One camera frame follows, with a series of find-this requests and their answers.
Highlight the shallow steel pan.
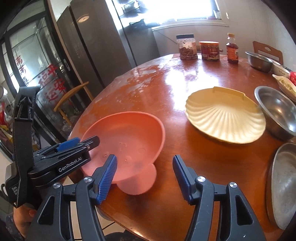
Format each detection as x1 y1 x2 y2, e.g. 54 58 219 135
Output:
266 143 295 230

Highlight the pink footed plastic bowl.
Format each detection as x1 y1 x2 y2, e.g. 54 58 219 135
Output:
82 111 166 195

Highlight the cream shell-shaped plate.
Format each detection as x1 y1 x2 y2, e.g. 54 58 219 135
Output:
185 86 266 144

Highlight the large steel bowl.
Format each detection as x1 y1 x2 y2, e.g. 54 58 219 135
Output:
254 86 295 141

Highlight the person's left hand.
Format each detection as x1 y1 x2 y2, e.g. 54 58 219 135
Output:
13 205 37 237

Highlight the yellow wooden chair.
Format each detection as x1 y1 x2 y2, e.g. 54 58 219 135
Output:
53 81 93 128

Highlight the grey refrigerator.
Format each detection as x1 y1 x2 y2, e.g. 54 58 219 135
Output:
57 1 160 97

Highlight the white dish with food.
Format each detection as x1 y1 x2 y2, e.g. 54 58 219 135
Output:
272 74 296 102

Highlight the clear jar of dried food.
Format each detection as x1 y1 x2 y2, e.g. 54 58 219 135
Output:
176 34 198 60

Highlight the red snack packet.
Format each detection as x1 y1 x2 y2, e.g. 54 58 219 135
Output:
290 72 296 86

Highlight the white ceramic bowl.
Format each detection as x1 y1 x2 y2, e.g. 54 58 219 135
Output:
271 60 290 78

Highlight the small steel bowl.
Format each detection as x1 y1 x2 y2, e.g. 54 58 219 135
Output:
245 51 273 73

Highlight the red lidded jar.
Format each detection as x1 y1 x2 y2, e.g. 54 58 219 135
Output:
199 41 220 61

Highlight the amber sauce bottle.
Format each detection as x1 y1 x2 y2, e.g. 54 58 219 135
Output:
226 33 239 64

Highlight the wooden chair back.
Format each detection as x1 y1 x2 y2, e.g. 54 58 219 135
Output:
252 41 283 65

